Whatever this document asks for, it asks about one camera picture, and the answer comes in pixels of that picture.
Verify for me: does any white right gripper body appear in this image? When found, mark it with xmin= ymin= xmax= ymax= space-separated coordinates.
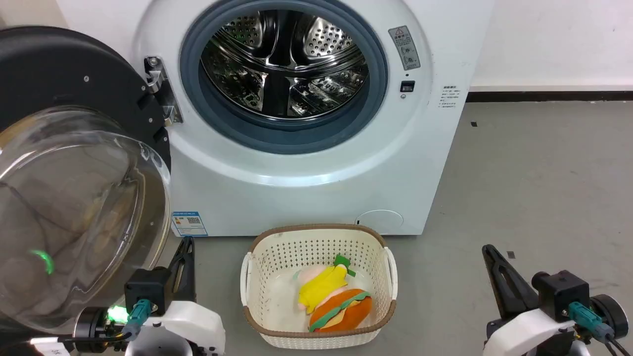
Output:
xmin=483 ymin=309 xmax=578 ymax=356

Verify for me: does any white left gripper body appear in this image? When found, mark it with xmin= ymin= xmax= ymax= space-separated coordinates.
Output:
xmin=126 ymin=300 xmax=226 ymax=356

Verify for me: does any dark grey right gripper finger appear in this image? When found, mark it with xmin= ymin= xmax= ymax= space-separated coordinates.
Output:
xmin=482 ymin=244 xmax=541 ymax=320

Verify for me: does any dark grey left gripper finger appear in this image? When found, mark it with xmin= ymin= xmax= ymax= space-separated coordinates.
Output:
xmin=167 ymin=236 xmax=191 ymax=303
xmin=187 ymin=237 xmax=197 ymax=302

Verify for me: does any white front-load washing machine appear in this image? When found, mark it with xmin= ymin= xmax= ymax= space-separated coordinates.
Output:
xmin=55 ymin=0 xmax=496 ymax=237

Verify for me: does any grey rubber door gasket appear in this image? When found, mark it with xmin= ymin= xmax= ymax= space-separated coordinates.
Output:
xmin=179 ymin=0 xmax=389 ymax=155

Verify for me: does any metal door hinge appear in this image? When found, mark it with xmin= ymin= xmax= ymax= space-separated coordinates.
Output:
xmin=143 ymin=56 xmax=184 ymax=126

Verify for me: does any stainless steel washer drum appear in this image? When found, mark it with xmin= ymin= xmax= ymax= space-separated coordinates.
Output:
xmin=200 ymin=10 xmax=371 ymax=121

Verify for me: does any washer door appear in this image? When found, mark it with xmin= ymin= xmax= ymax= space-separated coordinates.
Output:
xmin=0 ymin=26 xmax=173 ymax=343

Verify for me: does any blue energy label sticker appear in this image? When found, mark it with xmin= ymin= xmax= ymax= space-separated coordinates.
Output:
xmin=172 ymin=212 xmax=209 ymax=238

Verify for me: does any cream plastic laundry basket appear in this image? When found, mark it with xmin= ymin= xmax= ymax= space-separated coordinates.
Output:
xmin=240 ymin=224 xmax=399 ymax=350

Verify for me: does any yellow plush doll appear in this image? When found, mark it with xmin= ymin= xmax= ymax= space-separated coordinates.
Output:
xmin=296 ymin=254 xmax=357 ymax=315

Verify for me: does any round white filter cover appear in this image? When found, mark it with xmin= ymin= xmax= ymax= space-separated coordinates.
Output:
xmin=355 ymin=210 xmax=405 ymax=235

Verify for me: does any orange burger plush toy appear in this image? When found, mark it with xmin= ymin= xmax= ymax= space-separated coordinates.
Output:
xmin=309 ymin=289 xmax=373 ymax=333

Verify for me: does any small printed text label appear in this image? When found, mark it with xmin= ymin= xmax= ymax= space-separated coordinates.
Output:
xmin=439 ymin=85 xmax=462 ymax=110

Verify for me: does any grey warning sticker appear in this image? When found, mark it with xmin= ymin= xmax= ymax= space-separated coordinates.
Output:
xmin=388 ymin=26 xmax=422 ymax=72

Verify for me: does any teal-plug right gripper cable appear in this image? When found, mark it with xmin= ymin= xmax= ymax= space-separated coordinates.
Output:
xmin=568 ymin=301 xmax=633 ymax=356

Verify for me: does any black wall baseboard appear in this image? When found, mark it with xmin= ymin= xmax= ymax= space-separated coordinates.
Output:
xmin=465 ymin=91 xmax=633 ymax=103

